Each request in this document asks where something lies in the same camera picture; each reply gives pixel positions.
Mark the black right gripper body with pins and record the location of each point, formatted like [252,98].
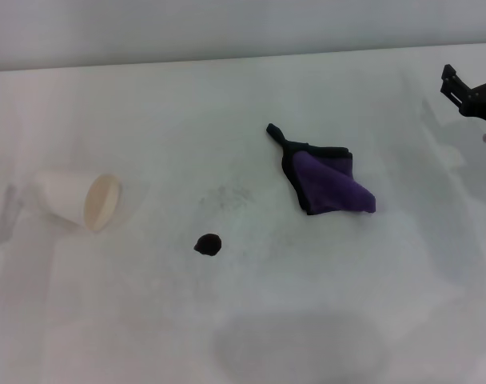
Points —
[484,102]

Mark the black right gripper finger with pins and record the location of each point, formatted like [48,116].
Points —
[455,86]

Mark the purple rag with black trim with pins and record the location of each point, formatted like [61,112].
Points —
[327,184]

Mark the white paper cup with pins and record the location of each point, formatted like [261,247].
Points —
[67,196]

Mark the black water stain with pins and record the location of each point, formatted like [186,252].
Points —
[208,244]

